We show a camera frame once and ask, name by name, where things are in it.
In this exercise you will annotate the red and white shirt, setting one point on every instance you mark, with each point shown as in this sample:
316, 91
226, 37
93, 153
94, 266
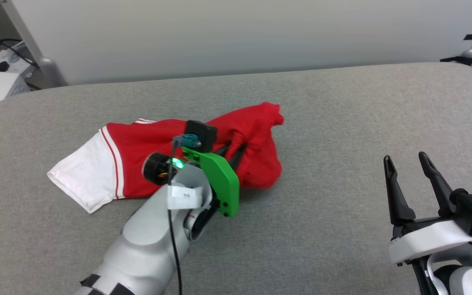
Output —
137, 143

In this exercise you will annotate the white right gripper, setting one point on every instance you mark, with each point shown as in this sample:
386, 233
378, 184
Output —
428, 241

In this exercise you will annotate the grey metal frame leg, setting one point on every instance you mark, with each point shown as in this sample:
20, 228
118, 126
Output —
35, 45

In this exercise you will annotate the black cylindrical left gripper motor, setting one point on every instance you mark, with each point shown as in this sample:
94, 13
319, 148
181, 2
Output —
154, 167

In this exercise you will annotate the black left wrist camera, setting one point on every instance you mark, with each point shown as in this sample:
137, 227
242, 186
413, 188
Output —
202, 133

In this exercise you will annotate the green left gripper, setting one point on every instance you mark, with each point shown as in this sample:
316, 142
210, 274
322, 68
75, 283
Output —
221, 180

